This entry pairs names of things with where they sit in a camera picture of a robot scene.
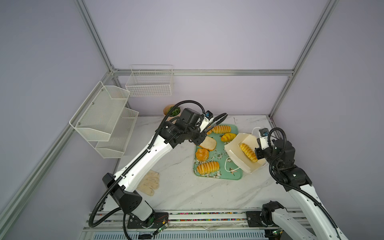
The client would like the long ridged fake bread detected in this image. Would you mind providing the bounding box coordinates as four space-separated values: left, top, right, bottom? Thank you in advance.
240 143 258 163

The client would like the fake toast slice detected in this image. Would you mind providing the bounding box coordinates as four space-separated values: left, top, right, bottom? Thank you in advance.
199 136 217 152

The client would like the yellow fake bread roll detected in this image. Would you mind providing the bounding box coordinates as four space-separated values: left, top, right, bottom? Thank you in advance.
195 148 210 163

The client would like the yellow ridged fake croissant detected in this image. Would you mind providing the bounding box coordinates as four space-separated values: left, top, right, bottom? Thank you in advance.
212 125 232 134

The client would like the white paper bag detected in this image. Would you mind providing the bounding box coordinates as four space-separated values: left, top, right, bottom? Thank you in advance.
225 127 267 174

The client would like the ridged yellow fake loaf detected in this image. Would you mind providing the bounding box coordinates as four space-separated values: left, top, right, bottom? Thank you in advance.
197 161 220 175

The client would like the small yellow ridged bun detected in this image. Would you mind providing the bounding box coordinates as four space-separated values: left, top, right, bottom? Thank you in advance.
221 133 237 143

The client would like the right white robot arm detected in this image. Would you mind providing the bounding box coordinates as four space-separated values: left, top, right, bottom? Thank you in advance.
254 128 347 240

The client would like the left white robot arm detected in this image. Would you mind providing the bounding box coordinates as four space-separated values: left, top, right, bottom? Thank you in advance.
88 100 213 228

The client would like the potted green plant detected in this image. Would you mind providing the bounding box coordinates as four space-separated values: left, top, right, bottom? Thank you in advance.
163 105 181 117

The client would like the green floral tray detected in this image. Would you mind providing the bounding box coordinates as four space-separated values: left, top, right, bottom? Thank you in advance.
193 133 243 180

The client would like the white two-tier mesh shelf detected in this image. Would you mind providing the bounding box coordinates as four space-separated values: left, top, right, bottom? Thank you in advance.
69 82 139 159

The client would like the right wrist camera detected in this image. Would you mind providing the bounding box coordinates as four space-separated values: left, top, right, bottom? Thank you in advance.
258 128 269 150

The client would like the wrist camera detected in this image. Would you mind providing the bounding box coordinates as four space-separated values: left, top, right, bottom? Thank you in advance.
258 128 269 150
200 111 214 132

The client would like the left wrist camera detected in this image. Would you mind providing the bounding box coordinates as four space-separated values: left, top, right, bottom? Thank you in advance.
200 111 214 132

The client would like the white wire basket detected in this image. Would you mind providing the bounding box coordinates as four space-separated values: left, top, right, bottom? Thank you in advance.
126 65 174 97

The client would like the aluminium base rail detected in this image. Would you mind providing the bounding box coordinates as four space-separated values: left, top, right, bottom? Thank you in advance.
80 208 331 232

